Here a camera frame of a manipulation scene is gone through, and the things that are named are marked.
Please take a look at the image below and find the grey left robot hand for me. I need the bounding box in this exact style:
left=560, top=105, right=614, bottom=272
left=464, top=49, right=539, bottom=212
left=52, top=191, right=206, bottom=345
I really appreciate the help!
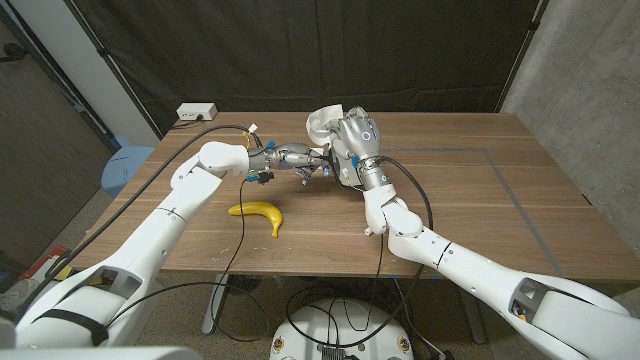
left=247, top=141, right=331, bottom=186

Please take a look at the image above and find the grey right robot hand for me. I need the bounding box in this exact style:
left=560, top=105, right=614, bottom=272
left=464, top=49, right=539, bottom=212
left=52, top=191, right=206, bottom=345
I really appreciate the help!
left=327, top=105, right=394, bottom=192

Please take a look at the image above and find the white tissue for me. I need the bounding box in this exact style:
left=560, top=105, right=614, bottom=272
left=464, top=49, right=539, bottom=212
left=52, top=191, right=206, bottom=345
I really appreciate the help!
left=305, top=103, right=346, bottom=149

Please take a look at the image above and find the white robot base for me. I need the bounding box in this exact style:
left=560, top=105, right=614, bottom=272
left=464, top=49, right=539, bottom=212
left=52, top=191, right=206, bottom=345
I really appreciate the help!
left=269, top=298, right=415, bottom=360

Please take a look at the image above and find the yellow banana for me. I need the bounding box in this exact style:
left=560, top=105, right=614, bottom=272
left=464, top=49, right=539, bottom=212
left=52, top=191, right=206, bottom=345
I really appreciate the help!
left=227, top=200, right=284, bottom=239

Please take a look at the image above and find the black backdrop curtain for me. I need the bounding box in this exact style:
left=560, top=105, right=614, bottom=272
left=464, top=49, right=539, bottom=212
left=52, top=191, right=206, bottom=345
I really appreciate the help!
left=74, top=0, right=544, bottom=136

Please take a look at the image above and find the white power outlet box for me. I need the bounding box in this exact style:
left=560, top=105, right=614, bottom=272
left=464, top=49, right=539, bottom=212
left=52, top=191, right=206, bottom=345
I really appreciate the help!
left=175, top=102, right=219, bottom=122

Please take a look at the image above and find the black round fan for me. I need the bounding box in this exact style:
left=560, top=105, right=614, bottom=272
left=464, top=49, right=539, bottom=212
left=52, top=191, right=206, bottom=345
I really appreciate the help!
left=227, top=274, right=262, bottom=296

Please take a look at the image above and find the grey table leg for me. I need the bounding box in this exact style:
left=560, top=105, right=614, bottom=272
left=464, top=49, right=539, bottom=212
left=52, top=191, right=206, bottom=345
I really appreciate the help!
left=201, top=273, right=231, bottom=335
left=454, top=287, right=489, bottom=345

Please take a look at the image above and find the light blue stool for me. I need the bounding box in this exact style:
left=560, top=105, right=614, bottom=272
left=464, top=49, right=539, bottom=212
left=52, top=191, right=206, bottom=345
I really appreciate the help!
left=101, top=134, right=156, bottom=199

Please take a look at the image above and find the black backdrop stand pole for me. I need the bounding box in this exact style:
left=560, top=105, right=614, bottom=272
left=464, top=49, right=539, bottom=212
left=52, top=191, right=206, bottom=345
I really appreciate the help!
left=494, top=0, right=549, bottom=114
left=64, top=0, right=164, bottom=140

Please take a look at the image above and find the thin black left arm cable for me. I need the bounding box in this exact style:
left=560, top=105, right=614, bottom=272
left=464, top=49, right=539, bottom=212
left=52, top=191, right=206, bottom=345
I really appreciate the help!
left=107, top=177, right=274, bottom=344

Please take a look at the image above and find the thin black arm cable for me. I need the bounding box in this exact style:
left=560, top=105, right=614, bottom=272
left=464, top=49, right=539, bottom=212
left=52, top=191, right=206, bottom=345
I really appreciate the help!
left=107, top=177, right=274, bottom=344
left=367, top=233, right=385, bottom=321

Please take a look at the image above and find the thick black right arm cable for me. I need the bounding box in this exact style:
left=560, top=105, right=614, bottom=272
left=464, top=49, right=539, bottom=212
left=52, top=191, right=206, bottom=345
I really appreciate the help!
left=349, top=155, right=435, bottom=346

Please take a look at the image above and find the black outlet power cord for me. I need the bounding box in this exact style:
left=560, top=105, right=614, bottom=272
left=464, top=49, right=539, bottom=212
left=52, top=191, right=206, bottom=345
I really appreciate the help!
left=169, top=115, right=205, bottom=131

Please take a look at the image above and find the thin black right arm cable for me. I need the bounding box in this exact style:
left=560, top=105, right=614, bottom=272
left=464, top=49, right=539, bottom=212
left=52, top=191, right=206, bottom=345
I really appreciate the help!
left=367, top=233, right=385, bottom=321

